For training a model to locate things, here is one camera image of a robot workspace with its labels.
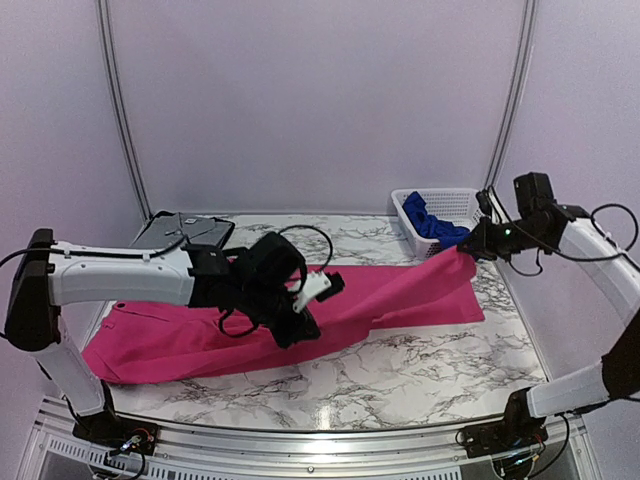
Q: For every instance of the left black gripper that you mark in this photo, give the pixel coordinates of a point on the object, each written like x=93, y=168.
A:
x=304, y=327

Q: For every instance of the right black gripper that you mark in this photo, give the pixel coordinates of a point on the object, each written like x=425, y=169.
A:
x=485, y=246

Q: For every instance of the pink trousers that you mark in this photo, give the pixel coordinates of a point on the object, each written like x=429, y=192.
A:
x=150, y=343

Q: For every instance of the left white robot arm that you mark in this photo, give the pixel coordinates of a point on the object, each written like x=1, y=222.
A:
x=269, y=282

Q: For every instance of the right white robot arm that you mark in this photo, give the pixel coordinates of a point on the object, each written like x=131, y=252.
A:
x=572, y=234

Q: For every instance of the white plastic laundry basket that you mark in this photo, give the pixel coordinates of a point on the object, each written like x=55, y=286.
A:
x=457, y=205

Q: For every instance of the blue garment in basket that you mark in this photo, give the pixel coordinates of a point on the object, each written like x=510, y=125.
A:
x=429, y=226

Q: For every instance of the folded grey polo shirt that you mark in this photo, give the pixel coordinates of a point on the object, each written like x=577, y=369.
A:
x=166, y=228

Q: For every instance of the right aluminium corner post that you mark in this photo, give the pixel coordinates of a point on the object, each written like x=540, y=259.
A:
x=525, y=46

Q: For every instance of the aluminium front frame rail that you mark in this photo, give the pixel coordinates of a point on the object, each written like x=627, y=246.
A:
x=190, y=451

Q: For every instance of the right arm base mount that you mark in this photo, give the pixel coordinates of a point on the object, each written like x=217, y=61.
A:
x=511, y=432

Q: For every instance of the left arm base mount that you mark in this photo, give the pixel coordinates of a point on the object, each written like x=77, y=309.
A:
x=120, y=434

